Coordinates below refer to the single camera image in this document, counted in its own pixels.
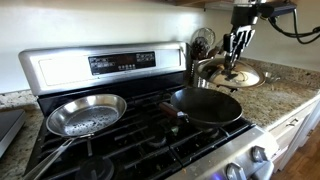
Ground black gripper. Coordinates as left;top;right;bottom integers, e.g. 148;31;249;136
222;4;260;71

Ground glass lid with dark knob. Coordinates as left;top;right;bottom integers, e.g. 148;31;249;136
196;57;267;91

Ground stainless steel frying pan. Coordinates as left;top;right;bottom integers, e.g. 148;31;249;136
21;93;128;180

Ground dark bristled kitchen utensil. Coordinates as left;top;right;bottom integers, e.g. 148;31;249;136
191;36;211;61

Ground small steel bowl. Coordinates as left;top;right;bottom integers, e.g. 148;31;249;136
262;70;281;84

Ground perforated steel utensil holder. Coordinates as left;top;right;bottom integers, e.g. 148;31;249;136
187;57;212;89

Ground white cabinet drawer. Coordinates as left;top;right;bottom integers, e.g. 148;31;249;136
267;99;320;172

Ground black cast iron grate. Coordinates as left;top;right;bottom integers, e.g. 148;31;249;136
24;99;183;180
126;89;256;168

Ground grey stove knob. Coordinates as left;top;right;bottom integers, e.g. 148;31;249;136
226;161;248;180
251;145;270;164

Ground stainless steel gas range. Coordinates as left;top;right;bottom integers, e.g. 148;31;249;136
18;41;280;180

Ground black round burner cap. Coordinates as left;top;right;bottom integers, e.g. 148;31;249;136
75;156;115;180

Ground silver flat appliance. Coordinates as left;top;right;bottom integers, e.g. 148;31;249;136
0;108;26;158

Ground wooden handled spatula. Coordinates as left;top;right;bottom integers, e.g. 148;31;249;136
206;41;226;60

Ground wire whisk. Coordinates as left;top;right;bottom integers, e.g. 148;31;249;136
192;27;216;48

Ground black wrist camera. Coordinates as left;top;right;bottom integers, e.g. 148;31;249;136
257;1;298;19

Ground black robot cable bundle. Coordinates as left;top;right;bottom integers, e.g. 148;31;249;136
267;7;320;46

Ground dark frying pan wooden handles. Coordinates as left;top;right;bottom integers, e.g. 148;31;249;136
158;86;244;130

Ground metal drawer handle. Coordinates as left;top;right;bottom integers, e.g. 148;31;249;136
285;117;300;128

